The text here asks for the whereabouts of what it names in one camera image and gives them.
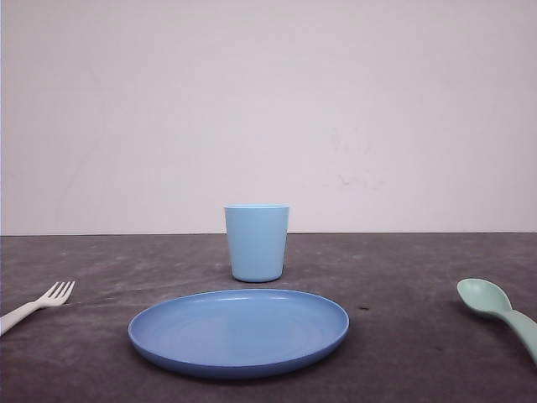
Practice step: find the light blue plastic cup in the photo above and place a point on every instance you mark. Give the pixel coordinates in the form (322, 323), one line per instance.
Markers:
(256, 235)

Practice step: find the mint green plastic spoon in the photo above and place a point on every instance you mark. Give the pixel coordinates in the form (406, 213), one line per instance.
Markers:
(487, 299)

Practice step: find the white plastic fork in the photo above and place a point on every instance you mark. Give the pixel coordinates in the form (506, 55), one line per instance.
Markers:
(57, 295)

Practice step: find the blue plastic plate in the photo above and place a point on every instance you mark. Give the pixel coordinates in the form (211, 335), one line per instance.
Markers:
(239, 334)

